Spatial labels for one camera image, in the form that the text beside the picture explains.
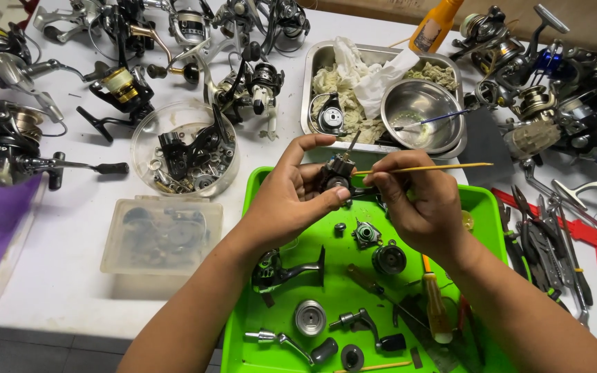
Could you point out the thin yellow brush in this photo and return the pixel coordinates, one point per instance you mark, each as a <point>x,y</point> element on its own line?
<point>433,168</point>

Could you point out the green grey reel cover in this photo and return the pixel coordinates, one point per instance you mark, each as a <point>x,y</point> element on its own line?
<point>366,234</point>

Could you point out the dirty cream rag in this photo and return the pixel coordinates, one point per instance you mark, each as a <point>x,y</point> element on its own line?
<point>353,116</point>

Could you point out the heap of fishing reels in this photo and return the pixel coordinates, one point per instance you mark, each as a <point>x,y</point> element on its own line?
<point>547,103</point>
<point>122,88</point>

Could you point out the orange plastic bottle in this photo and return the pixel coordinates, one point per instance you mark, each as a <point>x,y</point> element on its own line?
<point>433,28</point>

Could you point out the person's right hand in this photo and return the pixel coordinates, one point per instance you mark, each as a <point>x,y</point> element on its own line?
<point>423,207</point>

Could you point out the thin blue brush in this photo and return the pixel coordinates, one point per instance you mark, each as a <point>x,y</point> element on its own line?
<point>433,119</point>

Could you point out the black reel gear assembly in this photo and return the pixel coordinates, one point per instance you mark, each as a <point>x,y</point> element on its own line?
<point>339,173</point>

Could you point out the red plastic caliper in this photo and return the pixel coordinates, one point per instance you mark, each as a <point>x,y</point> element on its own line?
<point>588,233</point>

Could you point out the rectangular clear box of parts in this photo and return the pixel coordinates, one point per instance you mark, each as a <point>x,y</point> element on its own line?
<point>161,235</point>

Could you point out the small yellow round part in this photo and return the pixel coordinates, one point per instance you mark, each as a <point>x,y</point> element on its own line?
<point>467,220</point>

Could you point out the grey sandpaper sheet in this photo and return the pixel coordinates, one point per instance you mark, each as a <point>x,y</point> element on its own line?
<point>485,150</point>

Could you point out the silver reel spool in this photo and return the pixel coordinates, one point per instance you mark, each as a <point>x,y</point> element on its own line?
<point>310,317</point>

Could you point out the crumpled white tissue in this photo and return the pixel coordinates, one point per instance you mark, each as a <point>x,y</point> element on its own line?
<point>376,77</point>

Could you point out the silver crank with grey knob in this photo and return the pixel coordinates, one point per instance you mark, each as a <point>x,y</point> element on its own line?
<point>288,342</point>

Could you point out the rectangular steel tray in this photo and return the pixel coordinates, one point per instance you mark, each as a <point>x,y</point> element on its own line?
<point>319,57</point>

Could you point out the round steel bowl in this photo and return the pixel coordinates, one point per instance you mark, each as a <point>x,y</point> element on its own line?
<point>420,116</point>

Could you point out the person's left hand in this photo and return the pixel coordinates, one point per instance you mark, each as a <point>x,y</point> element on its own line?
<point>278,207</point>

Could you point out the round clear tub of parts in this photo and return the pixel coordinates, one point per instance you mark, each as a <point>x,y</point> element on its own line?
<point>187,155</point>

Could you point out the grey crank with black knob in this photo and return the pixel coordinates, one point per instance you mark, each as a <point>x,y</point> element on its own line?
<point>368,324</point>

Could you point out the black round rotor part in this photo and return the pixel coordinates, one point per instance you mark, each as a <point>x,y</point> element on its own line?
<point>389,259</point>

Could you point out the thin wooden stick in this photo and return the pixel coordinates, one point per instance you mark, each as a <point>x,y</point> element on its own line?
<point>376,367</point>

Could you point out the small black knob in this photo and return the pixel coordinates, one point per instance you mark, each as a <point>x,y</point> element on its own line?
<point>340,229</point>

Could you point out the heap of hand tools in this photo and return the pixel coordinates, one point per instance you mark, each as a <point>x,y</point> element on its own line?
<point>547,243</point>

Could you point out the black round cap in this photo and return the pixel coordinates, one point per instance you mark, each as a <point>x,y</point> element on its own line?
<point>352,357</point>

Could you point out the black green reel frame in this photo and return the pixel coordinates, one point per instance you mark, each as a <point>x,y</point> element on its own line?
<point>272,272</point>

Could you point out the bright green plastic tray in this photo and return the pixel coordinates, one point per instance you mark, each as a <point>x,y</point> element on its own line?
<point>329,279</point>

